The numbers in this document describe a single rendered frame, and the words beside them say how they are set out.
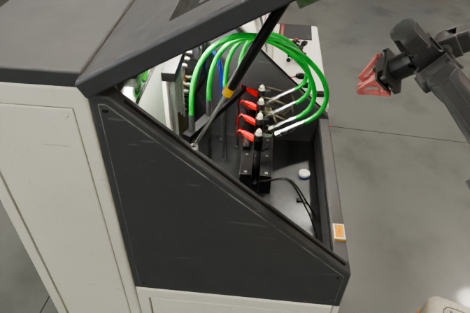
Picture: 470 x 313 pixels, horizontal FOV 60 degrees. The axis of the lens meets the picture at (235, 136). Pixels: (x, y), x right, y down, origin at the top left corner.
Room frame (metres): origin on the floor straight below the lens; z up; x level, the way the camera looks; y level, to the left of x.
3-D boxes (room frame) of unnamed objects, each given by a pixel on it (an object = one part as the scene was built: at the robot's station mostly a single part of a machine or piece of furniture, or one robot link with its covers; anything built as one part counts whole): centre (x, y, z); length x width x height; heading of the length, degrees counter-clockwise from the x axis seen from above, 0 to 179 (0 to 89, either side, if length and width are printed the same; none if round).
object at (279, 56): (1.63, -0.27, 0.97); 0.70 x 0.22 x 0.03; 176
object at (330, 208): (0.92, -0.31, 0.87); 0.62 x 0.04 x 0.16; 176
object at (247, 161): (1.06, -0.08, 0.91); 0.34 x 0.10 x 0.15; 176
